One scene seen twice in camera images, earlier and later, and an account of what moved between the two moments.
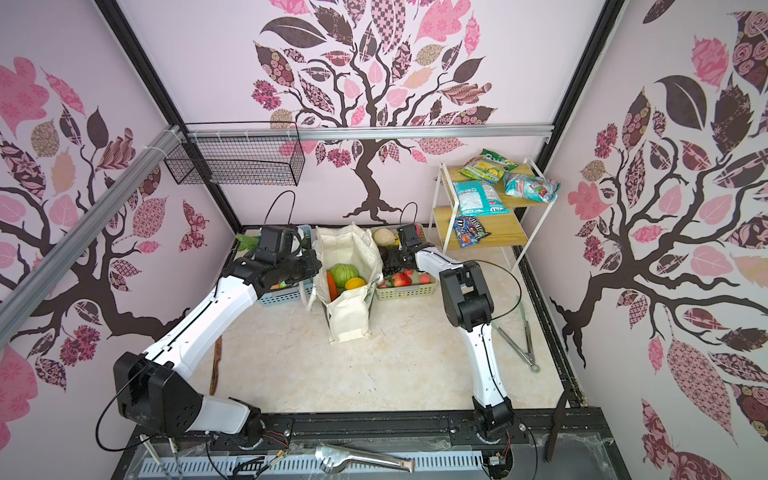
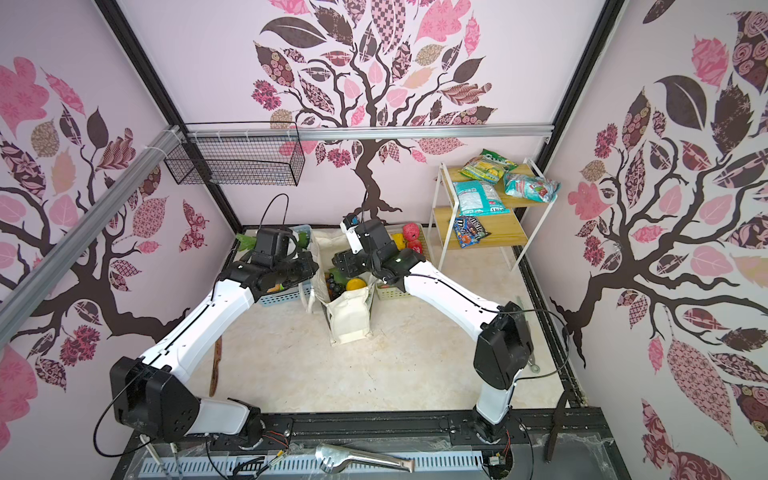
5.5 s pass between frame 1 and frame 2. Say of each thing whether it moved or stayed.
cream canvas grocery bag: stayed
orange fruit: stayed
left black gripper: stayed
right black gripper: moved
